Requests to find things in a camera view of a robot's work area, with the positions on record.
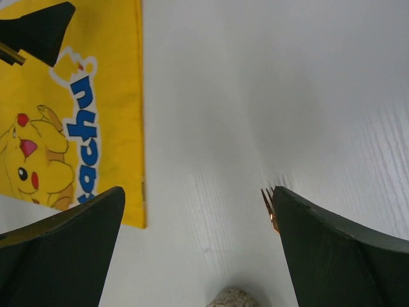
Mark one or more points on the yellow Pikachu placemat cloth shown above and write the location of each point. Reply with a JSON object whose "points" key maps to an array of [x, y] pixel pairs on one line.
{"points": [[71, 131]]}

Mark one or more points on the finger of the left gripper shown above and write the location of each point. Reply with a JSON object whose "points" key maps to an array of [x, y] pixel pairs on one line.
{"points": [[38, 33]]}

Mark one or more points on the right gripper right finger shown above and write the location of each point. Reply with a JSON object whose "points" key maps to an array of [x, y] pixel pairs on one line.
{"points": [[334, 261]]}

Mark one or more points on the copper fork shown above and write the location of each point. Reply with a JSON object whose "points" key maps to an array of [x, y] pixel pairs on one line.
{"points": [[267, 195]]}

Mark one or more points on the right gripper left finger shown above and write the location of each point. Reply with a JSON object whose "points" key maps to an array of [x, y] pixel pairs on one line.
{"points": [[62, 260]]}

